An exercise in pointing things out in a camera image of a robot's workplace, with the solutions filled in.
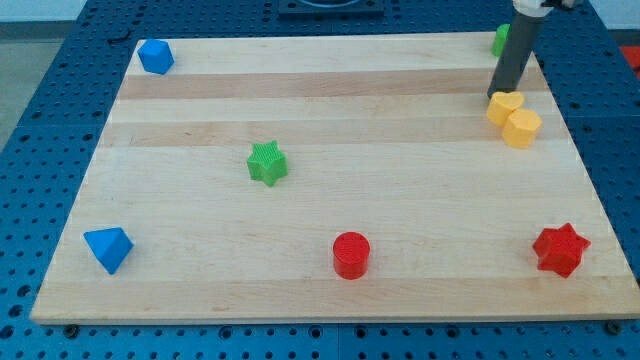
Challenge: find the red star block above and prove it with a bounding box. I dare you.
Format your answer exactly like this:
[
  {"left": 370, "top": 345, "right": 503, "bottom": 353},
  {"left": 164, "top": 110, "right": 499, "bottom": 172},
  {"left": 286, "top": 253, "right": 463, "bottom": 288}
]
[{"left": 532, "top": 223, "right": 591, "bottom": 278}]

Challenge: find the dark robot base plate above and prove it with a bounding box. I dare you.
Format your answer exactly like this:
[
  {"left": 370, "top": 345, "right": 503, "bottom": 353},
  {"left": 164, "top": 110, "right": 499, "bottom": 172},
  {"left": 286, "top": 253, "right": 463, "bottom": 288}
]
[{"left": 276, "top": 0, "right": 385, "bottom": 18}]

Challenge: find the red cylinder block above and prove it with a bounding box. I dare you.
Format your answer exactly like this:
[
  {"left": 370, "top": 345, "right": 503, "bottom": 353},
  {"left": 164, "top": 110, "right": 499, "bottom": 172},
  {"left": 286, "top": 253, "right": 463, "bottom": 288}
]
[{"left": 332, "top": 232, "right": 371, "bottom": 280}]

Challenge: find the yellow hexagon block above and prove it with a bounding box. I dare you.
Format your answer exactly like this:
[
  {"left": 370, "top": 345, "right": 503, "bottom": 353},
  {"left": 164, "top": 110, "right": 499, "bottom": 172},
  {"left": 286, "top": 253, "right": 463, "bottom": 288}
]
[{"left": 502, "top": 109, "right": 543, "bottom": 149}]

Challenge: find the green star block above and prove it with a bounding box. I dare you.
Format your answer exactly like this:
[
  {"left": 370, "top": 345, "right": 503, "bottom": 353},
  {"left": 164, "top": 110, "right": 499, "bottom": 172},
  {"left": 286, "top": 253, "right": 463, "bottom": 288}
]
[{"left": 247, "top": 140, "right": 288, "bottom": 187}]

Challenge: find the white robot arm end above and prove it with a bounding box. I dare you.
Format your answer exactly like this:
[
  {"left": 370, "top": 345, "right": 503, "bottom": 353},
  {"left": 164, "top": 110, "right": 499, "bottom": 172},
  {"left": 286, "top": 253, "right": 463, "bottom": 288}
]
[{"left": 512, "top": 0, "right": 584, "bottom": 18}]

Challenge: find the yellow heart block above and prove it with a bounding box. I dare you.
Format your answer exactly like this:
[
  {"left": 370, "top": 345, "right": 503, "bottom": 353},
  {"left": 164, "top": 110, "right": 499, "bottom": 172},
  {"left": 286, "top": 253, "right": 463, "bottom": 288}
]
[{"left": 486, "top": 91, "right": 525, "bottom": 127}]

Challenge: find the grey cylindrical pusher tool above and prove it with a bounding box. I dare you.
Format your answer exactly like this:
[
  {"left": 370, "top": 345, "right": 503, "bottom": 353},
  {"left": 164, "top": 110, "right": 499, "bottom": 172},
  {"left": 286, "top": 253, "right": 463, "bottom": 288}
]
[{"left": 487, "top": 12, "right": 544, "bottom": 98}]

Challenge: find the green block at back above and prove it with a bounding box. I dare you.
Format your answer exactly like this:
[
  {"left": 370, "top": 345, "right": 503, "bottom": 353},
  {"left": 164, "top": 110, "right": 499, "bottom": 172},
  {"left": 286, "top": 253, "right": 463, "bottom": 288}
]
[{"left": 491, "top": 23, "right": 510, "bottom": 57}]

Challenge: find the blue pentagon block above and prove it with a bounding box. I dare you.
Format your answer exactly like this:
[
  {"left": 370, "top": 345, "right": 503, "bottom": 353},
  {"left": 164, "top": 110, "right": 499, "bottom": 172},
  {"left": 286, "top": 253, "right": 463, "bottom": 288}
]
[{"left": 137, "top": 39, "right": 174, "bottom": 75}]

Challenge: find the wooden board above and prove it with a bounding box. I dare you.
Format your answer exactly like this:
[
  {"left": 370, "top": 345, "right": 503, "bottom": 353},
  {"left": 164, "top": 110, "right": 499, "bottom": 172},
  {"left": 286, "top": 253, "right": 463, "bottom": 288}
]
[{"left": 31, "top": 32, "right": 639, "bottom": 325}]

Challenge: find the blue triangle block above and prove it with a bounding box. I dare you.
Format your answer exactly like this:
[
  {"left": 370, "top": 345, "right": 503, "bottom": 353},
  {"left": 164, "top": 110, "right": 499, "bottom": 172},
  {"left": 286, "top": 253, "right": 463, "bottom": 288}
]
[{"left": 83, "top": 227, "right": 134, "bottom": 275}]

